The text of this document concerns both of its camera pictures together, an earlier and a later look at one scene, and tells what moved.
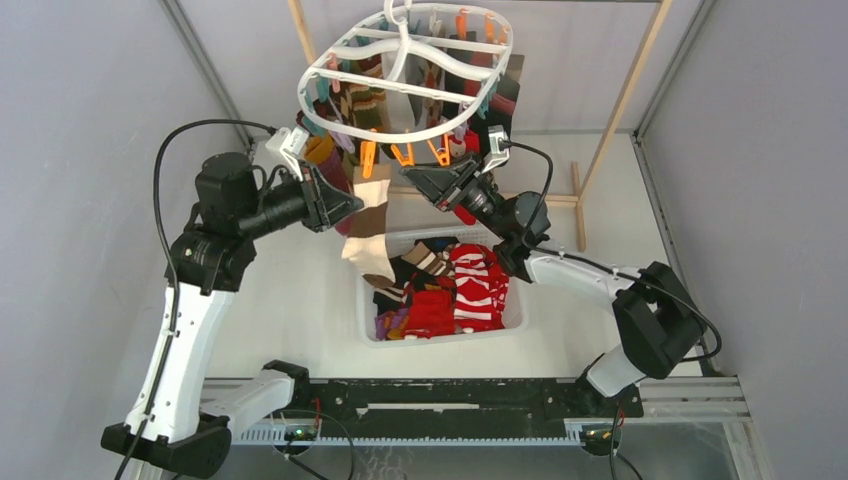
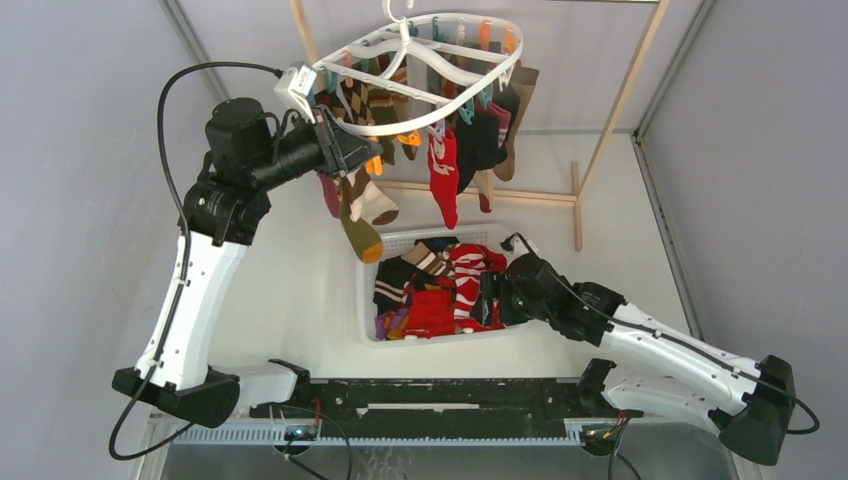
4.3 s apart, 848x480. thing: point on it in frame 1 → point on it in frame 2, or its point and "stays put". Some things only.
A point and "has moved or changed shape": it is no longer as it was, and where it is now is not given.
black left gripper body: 315,213 → 328,156
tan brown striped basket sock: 442,264 stays put
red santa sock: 433,311 stays put
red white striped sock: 481,289 stays put
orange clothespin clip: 367,155 has moved or changed shape
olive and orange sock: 318,149 has moved or changed shape
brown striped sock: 361,104 → 388,104
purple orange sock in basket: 391,325 stays put
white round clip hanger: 394,11 has moved or changed shape
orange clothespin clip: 405,161 → 414,139
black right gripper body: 468,181 → 513,308
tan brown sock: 366,241 has moved or changed shape
